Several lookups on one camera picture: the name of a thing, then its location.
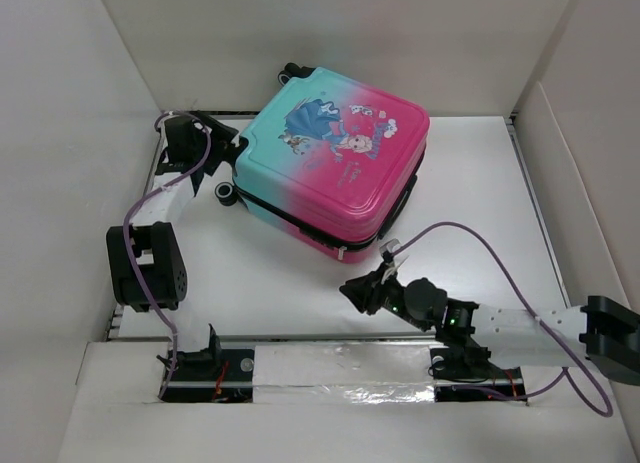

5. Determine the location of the pink and teal suitcase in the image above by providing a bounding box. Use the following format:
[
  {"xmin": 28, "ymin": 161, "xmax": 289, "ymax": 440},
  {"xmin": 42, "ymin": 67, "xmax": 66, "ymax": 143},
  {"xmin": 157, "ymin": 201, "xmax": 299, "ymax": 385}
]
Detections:
[{"xmin": 215, "ymin": 62, "xmax": 430, "ymax": 263}]

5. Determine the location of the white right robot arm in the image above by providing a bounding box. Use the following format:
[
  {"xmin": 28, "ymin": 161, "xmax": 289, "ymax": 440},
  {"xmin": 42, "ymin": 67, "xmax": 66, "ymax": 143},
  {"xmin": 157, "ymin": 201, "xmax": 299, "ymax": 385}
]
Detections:
[{"xmin": 339, "ymin": 270, "xmax": 639, "ymax": 386}]

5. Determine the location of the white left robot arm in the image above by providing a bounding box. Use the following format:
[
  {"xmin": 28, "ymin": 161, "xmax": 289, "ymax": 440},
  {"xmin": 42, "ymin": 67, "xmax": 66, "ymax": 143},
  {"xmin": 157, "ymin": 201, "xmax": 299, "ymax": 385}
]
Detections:
[{"xmin": 106, "ymin": 111, "xmax": 239, "ymax": 372}]

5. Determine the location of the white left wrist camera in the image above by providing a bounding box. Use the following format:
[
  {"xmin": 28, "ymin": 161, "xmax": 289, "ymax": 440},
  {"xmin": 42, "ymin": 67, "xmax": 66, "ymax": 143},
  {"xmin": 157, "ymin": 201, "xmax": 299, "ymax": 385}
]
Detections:
[{"xmin": 153, "ymin": 110, "xmax": 183, "ymax": 133}]

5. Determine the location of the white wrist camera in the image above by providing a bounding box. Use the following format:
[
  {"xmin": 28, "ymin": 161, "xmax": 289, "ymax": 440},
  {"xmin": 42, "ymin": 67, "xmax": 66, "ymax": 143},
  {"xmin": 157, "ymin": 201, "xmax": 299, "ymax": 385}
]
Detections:
[
  {"xmin": 379, "ymin": 239, "xmax": 407, "ymax": 283},
  {"xmin": 153, "ymin": 110, "xmax": 183, "ymax": 133}
]

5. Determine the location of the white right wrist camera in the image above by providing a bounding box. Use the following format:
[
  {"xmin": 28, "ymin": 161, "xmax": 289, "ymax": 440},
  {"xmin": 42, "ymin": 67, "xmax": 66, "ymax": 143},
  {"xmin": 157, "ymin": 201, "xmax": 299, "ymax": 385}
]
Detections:
[{"xmin": 379, "ymin": 239, "xmax": 407, "ymax": 283}]

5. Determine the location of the metal base rail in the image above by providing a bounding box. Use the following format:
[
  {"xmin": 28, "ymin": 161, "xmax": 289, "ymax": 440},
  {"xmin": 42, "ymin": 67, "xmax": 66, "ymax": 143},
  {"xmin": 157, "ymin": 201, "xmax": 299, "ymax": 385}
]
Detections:
[{"xmin": 72, "ymin": 332, "xmax": 531, "ymax": 404}]

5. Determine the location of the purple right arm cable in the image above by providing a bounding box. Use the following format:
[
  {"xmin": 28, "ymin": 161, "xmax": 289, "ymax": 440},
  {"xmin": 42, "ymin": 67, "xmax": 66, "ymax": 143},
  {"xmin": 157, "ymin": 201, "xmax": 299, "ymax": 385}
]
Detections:
[{"xmin": 384, "ymin": 221, "xmax": 614, "ymax": 418}]

